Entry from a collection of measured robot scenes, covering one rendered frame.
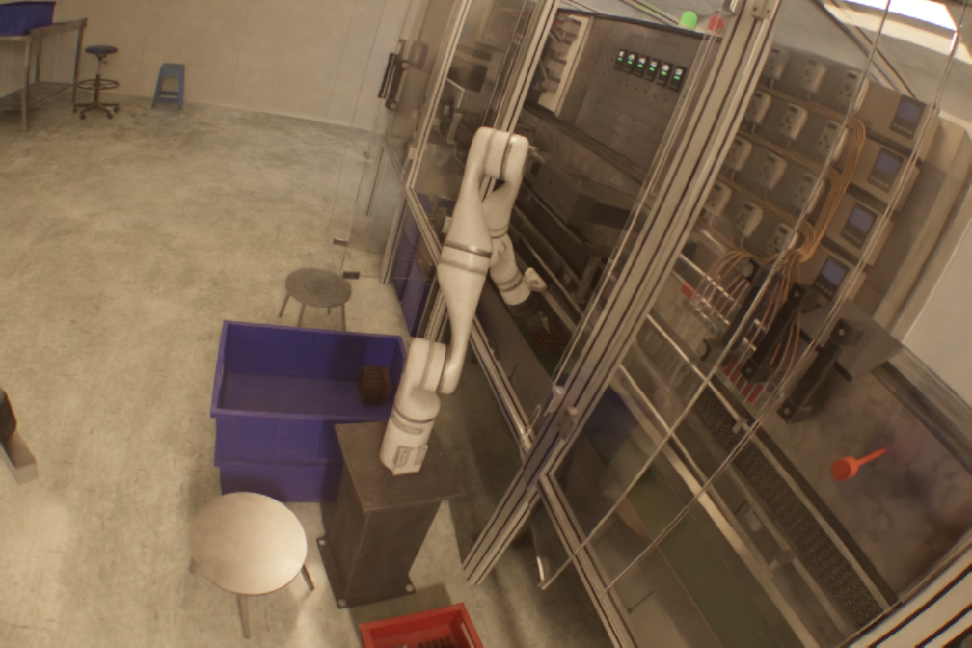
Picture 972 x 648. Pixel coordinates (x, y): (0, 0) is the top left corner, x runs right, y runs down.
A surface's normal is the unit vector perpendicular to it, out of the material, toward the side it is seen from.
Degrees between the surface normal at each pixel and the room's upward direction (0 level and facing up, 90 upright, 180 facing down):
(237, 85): 90
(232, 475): 90
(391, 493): 0
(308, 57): 90
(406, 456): 90
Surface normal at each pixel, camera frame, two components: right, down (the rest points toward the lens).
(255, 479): 0.32, 0.53
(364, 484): 0.31, -0.84
